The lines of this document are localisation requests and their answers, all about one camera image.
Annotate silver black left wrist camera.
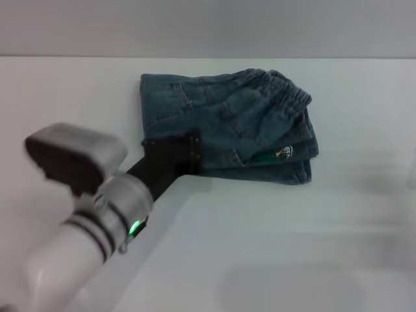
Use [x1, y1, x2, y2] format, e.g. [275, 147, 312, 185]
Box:
[23, 122, 128, 198]

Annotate blue denim shorts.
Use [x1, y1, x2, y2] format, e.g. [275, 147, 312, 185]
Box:
[140, 68, 320, 187]

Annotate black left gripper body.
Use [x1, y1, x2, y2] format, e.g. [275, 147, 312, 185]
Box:
[125, 134, 183, 205]

